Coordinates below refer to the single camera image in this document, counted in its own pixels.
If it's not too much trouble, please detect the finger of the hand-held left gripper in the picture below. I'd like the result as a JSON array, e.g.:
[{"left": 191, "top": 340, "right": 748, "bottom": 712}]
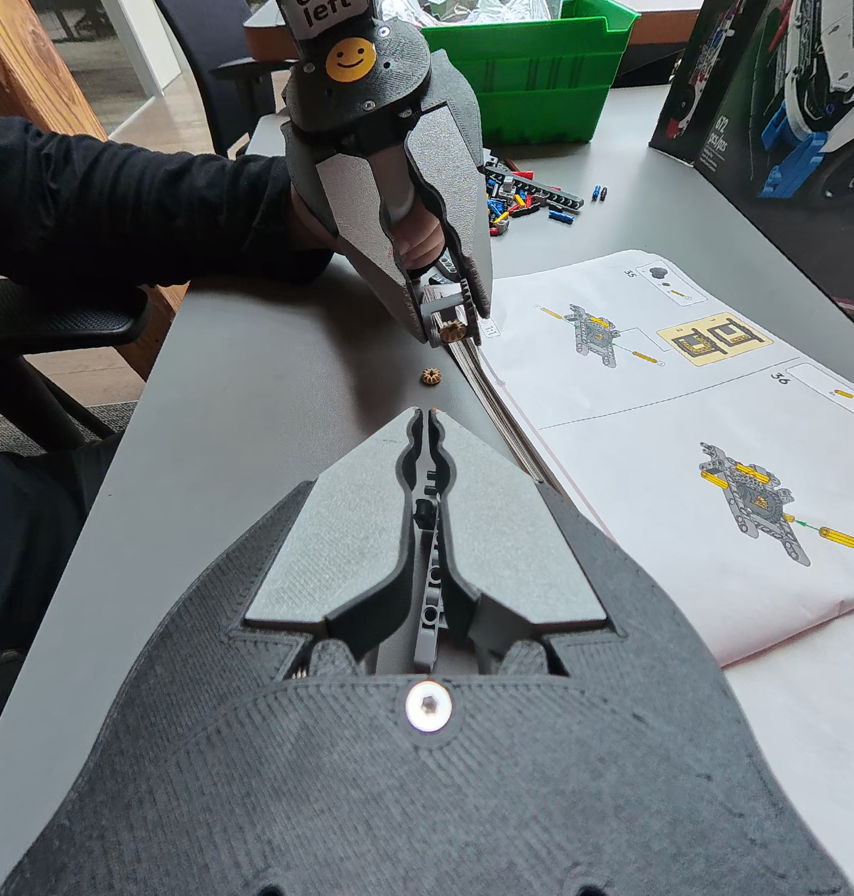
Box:
[
  {"left": 404, "top": 104, "right": 494, "bottom": 340},
  {"left": 317, "top": 154, "right": 431, "bottom": 345}
]

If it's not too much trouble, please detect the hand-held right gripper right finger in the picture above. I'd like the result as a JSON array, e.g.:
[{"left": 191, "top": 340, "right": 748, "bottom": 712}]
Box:
[{"left": 429, "top": 408, "right": 607, "bottom": 662}]

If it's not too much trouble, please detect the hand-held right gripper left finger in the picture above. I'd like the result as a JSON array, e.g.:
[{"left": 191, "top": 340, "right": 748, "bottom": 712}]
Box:
[{"left": 243, "top": 407, "right": 431, "bottom": 662}]

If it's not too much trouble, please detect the grey lego frame assembly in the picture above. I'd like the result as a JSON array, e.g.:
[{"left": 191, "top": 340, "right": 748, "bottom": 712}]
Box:
[{"left": 411, "top": 470, "right": 470, "bottom": 667}]

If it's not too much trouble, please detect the grey lego differential housing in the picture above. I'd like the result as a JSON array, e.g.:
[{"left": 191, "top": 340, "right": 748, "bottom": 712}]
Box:
[{"left": 418, "top": 276, "right": 492, "bottom": 349}]

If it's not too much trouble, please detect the pile of loose lego pieces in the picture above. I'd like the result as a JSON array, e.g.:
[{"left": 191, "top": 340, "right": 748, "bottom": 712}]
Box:
[{"left": 483, "top": 157, "right": 585, "bottom": 239}]

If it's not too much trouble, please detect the lego instruction booklet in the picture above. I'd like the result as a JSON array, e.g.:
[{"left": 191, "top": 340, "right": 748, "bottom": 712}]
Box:
[{"left": 437, "top": 248, "right": 854, "bottom": 896}]

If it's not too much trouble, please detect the lego set cardboard box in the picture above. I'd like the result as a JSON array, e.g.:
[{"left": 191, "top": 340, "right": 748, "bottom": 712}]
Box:
[{"left": 647, "top": 0, "right": 854, "bottom": 344}]

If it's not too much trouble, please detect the person's left hand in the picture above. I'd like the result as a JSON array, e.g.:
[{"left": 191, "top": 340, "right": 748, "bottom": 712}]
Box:
[{"left": 290, "top": 189, "right": 447, "bottom": 273}]

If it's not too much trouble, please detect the clear plastic bag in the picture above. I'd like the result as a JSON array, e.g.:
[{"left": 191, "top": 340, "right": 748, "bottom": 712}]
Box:
[{"left": 381, "top": 0, "right": 564, "bottom": 36}]

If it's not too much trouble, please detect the green plastic bin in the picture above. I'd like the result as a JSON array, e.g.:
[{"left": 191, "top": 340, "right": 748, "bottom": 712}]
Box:
[{"left": 420, "top": 0, "right": 641, "bottom": 148}]

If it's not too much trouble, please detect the dark high-back office chair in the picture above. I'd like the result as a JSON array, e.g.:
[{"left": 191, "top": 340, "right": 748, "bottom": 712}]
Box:
[{"left": 154, "top": 0, "right": 295, "bottom": 158}]

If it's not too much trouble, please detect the black mesh armrest chair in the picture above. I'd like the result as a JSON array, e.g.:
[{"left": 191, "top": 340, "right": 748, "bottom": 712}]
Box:
[{"left": 0, "top": 276, "right": 155, "bottom": 449}]

